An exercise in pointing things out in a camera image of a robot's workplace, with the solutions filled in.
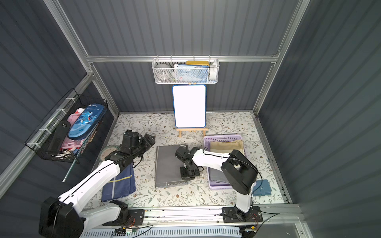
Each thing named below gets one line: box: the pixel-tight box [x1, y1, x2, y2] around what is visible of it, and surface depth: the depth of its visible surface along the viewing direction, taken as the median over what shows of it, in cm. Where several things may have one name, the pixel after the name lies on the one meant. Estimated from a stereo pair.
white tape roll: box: [156, 71, 170, 83], surface depth 91 cm
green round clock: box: [98, 145, 120, 162], surface depth 97 cm
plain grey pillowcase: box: [154, 144, 189, 189], surface depth 91 cm
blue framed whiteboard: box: [171, 84, 207, 129], surface depth 95 cm
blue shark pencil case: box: [67, 103, 107, 140], surface depth 69 cm
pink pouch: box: [59, 107, 85, 153], surface depth 68 cm
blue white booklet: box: [174, 63, 210, 83], surface depth 88 cm
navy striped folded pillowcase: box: [101, 163, 136, 202], surface depth 84 cm
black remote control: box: [47, 119, 71, 154], surface depth 65 cm
